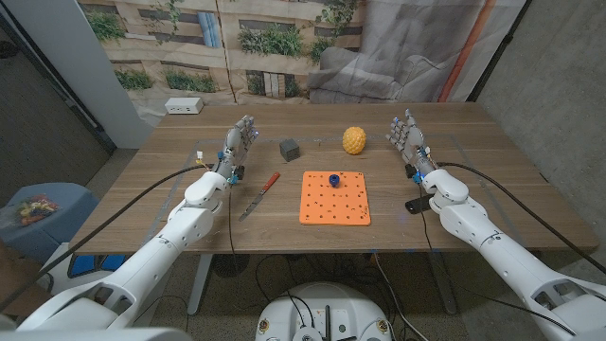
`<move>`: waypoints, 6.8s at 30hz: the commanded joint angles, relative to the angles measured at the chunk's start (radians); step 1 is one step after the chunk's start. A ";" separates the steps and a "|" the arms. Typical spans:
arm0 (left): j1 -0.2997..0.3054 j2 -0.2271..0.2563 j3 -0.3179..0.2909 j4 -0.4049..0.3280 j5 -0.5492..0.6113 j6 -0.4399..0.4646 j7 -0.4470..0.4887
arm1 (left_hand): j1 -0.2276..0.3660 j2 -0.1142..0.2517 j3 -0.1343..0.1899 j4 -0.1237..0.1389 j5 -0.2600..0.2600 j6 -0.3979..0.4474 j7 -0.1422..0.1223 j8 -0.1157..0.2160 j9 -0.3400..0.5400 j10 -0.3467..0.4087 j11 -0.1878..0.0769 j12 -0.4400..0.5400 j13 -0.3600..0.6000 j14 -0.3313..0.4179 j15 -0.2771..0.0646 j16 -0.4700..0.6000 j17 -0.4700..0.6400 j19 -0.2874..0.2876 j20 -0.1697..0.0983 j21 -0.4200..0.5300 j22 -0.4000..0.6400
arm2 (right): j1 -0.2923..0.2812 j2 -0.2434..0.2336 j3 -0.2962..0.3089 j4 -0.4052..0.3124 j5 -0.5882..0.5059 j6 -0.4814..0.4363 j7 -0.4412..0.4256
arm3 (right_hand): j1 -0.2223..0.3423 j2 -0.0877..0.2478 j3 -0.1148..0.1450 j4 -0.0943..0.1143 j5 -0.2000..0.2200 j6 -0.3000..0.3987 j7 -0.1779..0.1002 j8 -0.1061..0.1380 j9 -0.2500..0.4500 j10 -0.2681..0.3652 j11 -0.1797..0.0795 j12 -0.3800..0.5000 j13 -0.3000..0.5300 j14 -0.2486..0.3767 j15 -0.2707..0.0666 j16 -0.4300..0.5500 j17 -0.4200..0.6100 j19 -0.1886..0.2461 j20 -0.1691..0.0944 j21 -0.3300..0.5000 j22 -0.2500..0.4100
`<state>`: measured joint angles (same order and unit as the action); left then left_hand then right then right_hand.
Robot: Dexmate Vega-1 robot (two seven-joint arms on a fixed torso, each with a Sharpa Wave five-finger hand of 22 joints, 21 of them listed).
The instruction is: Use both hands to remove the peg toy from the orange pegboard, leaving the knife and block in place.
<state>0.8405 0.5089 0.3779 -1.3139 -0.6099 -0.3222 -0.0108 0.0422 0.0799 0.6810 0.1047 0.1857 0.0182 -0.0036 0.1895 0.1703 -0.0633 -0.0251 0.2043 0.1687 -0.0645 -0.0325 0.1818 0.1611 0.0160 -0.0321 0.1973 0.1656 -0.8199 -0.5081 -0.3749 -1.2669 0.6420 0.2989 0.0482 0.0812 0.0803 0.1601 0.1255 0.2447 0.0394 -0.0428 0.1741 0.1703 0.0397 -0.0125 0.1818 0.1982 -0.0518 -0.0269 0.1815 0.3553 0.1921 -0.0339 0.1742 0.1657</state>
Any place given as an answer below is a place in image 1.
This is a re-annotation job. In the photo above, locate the orange pegboard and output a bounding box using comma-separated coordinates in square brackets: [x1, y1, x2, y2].
[298, 170, 372, 226]

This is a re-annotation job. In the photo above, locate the yellow pineapple toy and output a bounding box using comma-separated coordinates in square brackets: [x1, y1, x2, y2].
[342, 126, 367, 156]

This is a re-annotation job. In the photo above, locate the white robot torso shell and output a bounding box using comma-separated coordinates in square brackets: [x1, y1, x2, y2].
[0, 327, 193, 341]

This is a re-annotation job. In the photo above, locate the black round fan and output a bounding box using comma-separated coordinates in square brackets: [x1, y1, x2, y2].
[211, 254, 251, 278]

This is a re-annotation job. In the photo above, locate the knife with red handle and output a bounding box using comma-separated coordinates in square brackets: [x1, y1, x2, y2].
[238, 171, 281, 223]

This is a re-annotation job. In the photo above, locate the bag of colourful toys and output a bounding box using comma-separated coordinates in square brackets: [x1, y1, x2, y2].
[16, 193, 61, 227]

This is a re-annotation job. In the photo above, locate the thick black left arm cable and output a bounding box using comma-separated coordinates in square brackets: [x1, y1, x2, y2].
[0, 163, 214, 314]

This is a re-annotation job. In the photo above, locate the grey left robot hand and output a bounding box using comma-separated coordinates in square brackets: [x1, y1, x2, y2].
[211, 115, 260, 185]

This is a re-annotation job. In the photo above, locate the printed fabric backdrop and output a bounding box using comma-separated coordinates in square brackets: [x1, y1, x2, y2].
[78, 0, 527, 127]

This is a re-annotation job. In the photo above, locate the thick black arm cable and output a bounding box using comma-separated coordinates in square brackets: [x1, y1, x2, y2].
[0, 163, 214, 314]
[436, 161, 606, 276]

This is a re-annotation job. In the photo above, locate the thin black left wrist cable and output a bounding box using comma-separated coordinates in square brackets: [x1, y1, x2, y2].
[227, 187, 238, 258]

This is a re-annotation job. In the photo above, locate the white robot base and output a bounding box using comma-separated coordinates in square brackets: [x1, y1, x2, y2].
[255, 282, 393, 341]

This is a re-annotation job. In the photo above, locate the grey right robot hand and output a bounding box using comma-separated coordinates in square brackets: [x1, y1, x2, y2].
[384, 109, 439, 185]

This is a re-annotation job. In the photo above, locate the white power strip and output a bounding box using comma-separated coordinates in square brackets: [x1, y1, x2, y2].
[164, 97, 205, 116]

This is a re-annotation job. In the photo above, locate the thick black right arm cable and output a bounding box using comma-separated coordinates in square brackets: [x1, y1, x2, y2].
[436, 161, 606, 276]

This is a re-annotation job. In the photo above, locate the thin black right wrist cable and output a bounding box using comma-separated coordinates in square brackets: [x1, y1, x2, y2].
[418, 184, 577, 336]

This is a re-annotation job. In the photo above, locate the grey floor cable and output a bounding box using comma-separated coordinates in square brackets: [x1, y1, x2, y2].
[372, 253, 418, 341]

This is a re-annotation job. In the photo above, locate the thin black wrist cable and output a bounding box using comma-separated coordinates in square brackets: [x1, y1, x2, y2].
[227, 187, 238, 258]
[418, 184, 577, 336]

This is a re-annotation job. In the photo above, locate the black phone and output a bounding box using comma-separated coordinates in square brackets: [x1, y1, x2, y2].
[404, 193, 435, 215]

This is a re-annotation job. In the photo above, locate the blue-grey stool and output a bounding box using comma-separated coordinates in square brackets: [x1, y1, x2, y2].
[0, 182, 100, 264]

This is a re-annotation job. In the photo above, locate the dark grey block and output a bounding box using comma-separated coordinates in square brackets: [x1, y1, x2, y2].
[278, 137, 301, 163]

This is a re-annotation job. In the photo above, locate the white table leg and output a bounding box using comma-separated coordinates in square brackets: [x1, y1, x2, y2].
[187, 253, 214, 316]
[428, 250, 458, 316]

